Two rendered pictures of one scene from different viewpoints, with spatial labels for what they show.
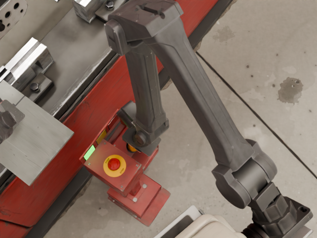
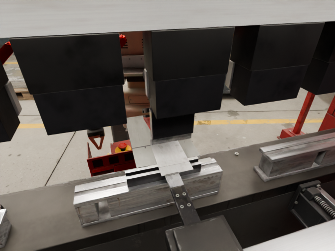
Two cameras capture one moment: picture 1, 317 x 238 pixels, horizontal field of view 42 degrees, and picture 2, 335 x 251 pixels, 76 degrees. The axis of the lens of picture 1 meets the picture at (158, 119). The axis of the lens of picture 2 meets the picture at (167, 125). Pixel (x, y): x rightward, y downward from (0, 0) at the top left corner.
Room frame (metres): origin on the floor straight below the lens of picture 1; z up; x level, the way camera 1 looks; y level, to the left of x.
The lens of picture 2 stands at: (0.78, 0.75, 1.40)
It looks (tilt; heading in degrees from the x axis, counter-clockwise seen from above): 33 degrees down; 217
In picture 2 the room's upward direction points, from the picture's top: straight up
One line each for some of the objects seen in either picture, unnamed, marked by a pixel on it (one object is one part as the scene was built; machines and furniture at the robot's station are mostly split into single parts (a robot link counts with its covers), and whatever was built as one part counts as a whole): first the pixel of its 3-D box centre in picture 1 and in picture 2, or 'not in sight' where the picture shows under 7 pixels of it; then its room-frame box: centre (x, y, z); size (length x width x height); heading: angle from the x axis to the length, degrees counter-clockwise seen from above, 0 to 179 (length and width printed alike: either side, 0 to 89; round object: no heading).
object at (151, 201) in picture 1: (138, 194); not in sight; (0.32, 0.10, 0.06); 0.25 x 0.20 x 0.12; 55
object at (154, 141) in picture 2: not in sight; (172, 125); (0.43, 0.51, 1.13); 0.10 x 0.02 x 0.10; 143
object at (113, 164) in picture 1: (114, 165); (122, 147); (0.30, 0.14, 0.79); 0.04 x 0.04 x 0.04
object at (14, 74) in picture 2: not in sight; (36, 76); (-0.57, -2.82, 0.20); 1.01 x 0.63 x 0.12; 132
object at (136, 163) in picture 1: (121, 154); (113, 158); (0.34, 0.12, 0.75); 0.20 x 0.16 x 0.18; 145
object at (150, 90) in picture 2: not in sight; (184, 68); (0.41, 0.52, 1.26); 0.15 x 0.09 x 0.17; 143
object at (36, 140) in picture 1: (16, 131); (157, 135); (0.34, 0.39, 1.00); 0.26 x 0.18 x 0.01; 53
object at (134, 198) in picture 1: (133, 188); not in sight; (0.34, 0.12, 0.13); 0.10 x 0.10 x 0.01; 55
